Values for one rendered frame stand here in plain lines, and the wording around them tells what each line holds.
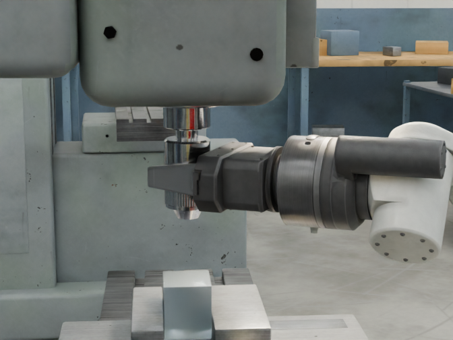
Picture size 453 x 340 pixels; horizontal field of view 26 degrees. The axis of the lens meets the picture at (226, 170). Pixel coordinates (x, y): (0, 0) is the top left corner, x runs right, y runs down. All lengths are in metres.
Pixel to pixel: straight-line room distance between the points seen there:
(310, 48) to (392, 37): 6.72
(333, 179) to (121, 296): 0.65
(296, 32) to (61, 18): 0.24
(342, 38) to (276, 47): 6.19
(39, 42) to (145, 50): 0.09
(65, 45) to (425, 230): 0.35
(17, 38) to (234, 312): 0.40
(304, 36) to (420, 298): 3.65
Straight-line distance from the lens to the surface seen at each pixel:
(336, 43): 7.06
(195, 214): 1.00
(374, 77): 7.68
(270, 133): 7.61
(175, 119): 0.97
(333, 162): 0.91
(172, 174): 0.97
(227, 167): 0.93
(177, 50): 0.88
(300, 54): 0.97
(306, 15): 0.97
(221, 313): 1.08
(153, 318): 1.07
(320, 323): 1.17
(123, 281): 1.56
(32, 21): 0.87
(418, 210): 0.89
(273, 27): 0.89
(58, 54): 0.87
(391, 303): 4.49
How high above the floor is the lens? 1.43
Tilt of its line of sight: 11 degrees down
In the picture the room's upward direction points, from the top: straight up
